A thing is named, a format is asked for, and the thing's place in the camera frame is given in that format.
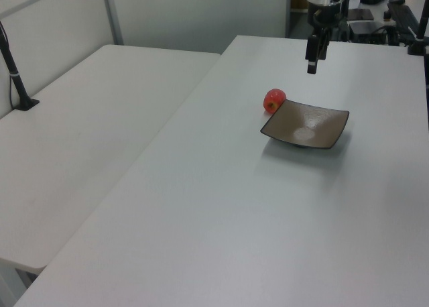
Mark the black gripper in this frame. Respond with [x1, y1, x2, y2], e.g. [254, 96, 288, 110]
[304, 1, 340, 75]

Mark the red apple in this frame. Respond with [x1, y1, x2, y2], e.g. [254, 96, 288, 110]
[263, 88, 288, 114]

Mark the square brown ceramic plate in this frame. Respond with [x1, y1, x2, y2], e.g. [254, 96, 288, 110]
[260, 99, 351, 150]

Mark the black tray device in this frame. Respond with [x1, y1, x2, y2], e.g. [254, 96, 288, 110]
[348, 20, 387, 37]

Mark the black flat pad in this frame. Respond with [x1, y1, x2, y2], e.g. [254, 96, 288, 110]
[348, 8, 375, 21]

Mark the black keyboard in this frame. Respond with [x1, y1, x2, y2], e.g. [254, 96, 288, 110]
[387, 1, 420, 36]

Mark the black clamped pole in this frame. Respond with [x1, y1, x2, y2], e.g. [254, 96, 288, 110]
[407, 4, 429, 56]

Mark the black pole stand white band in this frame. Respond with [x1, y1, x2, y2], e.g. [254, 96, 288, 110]
[0, 20, 40, 112]

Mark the grey partition post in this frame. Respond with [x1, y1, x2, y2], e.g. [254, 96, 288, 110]
[101, 0, 124, 46]

